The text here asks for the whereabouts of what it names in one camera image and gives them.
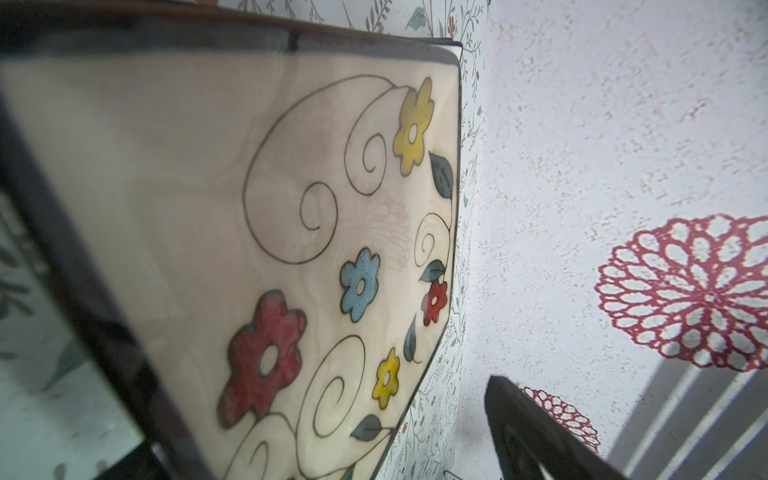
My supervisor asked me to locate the black square plate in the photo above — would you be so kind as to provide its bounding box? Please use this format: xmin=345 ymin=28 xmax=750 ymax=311
xmin=0 ymin=0 xmax=464 ymax=480

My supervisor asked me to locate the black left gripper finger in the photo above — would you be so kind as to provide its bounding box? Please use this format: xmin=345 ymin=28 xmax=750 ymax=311
xmin=484 ymin=376 xmax=625 ymax=480

